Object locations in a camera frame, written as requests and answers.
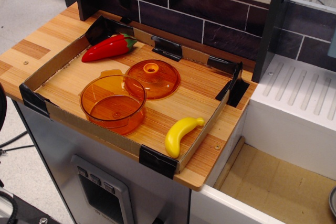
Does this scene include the orange transparent pot lid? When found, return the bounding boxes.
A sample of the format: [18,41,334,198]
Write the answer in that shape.
[126,59,181,100]

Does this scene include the orange transparent plastic pot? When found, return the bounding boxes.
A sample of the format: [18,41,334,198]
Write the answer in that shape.
[80,70,147,135]

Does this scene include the red toy chili pepper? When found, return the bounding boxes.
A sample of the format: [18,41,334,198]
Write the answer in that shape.
[81,34,137,62]

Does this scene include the yellow toy banana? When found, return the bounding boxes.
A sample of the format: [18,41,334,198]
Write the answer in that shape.
[165,117,205,158]

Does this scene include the cardboard fence with black tape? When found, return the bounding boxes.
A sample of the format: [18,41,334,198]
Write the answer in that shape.
[19,17,257,187]

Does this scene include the silver toy dishwasher front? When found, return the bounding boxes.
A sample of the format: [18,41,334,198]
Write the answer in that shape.
[15,102,191,223]

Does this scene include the white toy sink unit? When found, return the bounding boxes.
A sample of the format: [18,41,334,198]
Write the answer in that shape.
[190,56,335,223]

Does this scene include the grey plate edge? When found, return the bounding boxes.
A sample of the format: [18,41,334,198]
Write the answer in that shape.
[328,187,336,217]

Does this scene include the black cable on floor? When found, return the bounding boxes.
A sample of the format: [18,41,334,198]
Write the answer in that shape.
[0,131,35,156]

